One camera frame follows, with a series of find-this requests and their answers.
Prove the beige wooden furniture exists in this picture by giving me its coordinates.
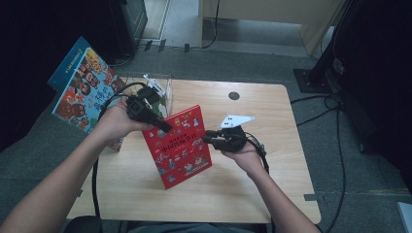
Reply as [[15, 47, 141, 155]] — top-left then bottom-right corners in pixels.
[[197, 0, 344, 56]]

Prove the person's left hand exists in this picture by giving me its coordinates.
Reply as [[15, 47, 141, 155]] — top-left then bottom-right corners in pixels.
[[93, 103, 155, 147]]

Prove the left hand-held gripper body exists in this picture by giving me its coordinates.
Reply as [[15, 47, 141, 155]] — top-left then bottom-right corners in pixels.
[[125, 73, 167, 123]]

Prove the black hanging cable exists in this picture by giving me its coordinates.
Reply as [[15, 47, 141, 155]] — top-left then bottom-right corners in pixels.
[[200, 0, 222, 50]]

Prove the clear acrylic book rack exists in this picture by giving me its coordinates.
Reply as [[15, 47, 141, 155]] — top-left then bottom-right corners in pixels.
[[124, 72, 175, 120]]

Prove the black chair armrest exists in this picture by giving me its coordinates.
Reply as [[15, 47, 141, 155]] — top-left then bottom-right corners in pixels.
[[64, 216, 104, 233]]

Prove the left hand-held gripper black cable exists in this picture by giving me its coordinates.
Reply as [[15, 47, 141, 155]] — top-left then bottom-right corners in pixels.
[[91, 82, 147, 233]]

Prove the dark blue picture book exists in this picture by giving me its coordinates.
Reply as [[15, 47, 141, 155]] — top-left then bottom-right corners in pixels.
[[47, 36, 91, 94]]

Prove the person's right hand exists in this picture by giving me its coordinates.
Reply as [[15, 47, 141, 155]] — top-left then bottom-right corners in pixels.
[[222, 144, 265, 179]]

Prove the black equipment cabinet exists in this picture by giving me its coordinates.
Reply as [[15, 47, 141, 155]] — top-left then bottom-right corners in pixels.
[[108, 0, 149, 57]]

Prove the long black floor cable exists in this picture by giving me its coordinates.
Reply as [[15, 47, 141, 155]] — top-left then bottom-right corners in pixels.
[[325, 96, 347, 233]]

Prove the white caterpillar picture book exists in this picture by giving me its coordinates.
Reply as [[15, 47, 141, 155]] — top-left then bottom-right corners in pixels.
[[147, 77, 171, 119]]

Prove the black metal stand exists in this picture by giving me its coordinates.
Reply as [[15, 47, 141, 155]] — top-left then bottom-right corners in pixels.
[[292, 0, 361, 95]]

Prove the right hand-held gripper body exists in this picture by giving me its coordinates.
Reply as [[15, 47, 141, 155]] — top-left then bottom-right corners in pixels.
[[213, 114, 256, 152]]

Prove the white flat object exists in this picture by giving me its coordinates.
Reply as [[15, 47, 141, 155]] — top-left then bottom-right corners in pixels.
[[396, 201, 412, 233]]

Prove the light blue monster picture book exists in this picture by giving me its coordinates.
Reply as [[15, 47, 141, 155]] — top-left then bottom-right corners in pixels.
[[51, 47, 128, 152]]

